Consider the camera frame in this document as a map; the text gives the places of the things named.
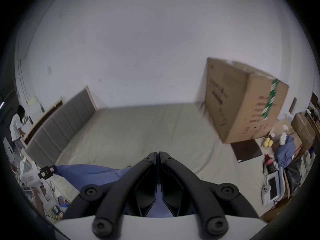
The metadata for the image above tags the dark blue shirt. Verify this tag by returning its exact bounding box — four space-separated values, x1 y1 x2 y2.
54 164 194 218

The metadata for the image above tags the grey padded headboard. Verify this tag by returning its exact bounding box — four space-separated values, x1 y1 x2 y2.
25 86 97 168

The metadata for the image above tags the small brown carton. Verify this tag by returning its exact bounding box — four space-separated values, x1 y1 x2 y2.
291 112 316 147

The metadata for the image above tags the blue cloth pile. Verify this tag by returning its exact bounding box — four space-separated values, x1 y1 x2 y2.
275 135 297 168

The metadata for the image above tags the dark brown mat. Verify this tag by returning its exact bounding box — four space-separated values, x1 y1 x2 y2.
230 140 263 163

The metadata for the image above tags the white box with screen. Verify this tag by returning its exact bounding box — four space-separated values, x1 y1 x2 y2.
262 170 285 206

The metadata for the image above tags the large brown carton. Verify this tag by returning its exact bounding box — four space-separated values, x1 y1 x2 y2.
204 57 289 144

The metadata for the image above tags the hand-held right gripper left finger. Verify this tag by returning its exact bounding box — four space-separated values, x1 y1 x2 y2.
62 152 159 238

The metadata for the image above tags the bed with beige sheet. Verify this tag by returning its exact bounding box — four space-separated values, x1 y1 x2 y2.
51 103 270 217

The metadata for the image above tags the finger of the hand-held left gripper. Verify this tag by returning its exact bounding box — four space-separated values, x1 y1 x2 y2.
38 166 56 180

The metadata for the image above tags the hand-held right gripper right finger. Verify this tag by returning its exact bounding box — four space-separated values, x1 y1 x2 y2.
159 151 260 237

